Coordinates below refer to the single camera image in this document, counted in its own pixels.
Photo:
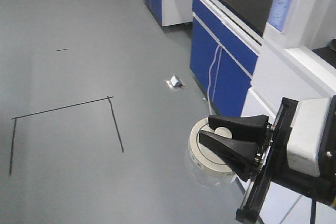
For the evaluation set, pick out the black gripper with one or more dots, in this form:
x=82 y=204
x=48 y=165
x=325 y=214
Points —
x=239 y=154

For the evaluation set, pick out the glass jar with white lid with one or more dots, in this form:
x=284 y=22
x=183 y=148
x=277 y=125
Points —
x=202 y=164

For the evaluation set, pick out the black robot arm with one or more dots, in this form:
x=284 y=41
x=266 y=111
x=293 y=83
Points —
x=318 y=189

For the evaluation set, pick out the floor socket box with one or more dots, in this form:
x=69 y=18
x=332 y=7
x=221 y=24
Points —
x=174 y=82

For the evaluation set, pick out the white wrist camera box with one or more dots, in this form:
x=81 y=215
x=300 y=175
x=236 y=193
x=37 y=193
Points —
x=306 y=135

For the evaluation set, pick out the blue wall socket panel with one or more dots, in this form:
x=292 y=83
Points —
x=278 y=14

